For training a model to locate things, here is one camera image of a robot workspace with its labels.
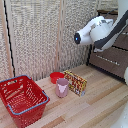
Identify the red bowl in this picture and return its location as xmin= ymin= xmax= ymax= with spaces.
xmin=49 ymin=71 xmax=66 ymax=85

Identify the wide woven beige screen panel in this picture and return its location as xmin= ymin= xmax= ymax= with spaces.
xmin=7 ymin=0 xmax=101 ymax=82

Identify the brown drawer cabinet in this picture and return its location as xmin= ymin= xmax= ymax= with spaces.
xmin=86 ymin=9 xmax=128 ymax=82

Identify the colourful patterned box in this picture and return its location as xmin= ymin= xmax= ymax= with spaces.
xmin=63 ymin=69 xmax=88 ymax=97

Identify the narrow woven beige screen panel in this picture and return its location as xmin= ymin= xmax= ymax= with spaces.
xmin=0 ymin=0 xmax=11 ymax=83

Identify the brown drawer with short handle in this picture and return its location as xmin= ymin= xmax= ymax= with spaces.
xmin=87 ymin=45 xmax=128 ymax=80

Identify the short silver drawer handle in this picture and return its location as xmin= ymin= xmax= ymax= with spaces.
xmin=95 ymin=54 xmax=121 ymax=67

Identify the pink cup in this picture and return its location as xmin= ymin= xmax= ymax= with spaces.
xmin=55 ymin=78 xmax=70 ymax=99

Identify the red plastic shopping basket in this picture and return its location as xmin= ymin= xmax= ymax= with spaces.
xmin=0 ymin=74 xmax=51 ymax=128

